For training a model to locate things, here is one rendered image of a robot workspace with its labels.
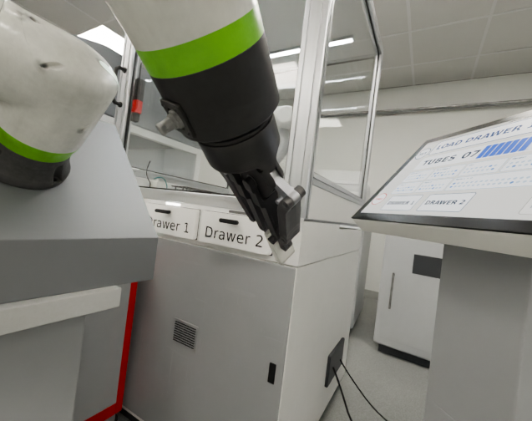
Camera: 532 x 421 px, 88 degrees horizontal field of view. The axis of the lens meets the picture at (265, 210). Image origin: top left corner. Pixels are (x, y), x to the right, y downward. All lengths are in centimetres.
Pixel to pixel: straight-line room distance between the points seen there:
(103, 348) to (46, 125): 91
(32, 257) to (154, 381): 86
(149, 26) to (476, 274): 59
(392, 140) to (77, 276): 386
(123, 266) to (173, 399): 73
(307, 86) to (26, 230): 77
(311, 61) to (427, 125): 327
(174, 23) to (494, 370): 62
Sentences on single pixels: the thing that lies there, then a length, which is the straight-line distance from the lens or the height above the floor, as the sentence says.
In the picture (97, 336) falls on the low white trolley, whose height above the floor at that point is 43.
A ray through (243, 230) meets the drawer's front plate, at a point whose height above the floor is 88.
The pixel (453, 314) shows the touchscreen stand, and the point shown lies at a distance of 66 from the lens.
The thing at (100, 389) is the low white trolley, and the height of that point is 22.
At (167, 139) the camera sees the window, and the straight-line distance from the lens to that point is 126.
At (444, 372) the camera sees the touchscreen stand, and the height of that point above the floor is 69.
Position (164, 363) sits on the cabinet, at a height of 33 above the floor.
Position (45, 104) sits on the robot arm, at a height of 106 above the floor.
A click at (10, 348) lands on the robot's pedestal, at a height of 68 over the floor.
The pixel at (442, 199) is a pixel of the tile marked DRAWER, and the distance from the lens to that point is 59.
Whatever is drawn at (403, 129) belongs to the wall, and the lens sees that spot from 413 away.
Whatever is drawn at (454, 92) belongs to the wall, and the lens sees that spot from 428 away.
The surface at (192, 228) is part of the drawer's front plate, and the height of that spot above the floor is 86.
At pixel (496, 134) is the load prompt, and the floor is 115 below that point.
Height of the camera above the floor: 95
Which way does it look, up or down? level
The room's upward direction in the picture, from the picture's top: 7 degrees clockwise
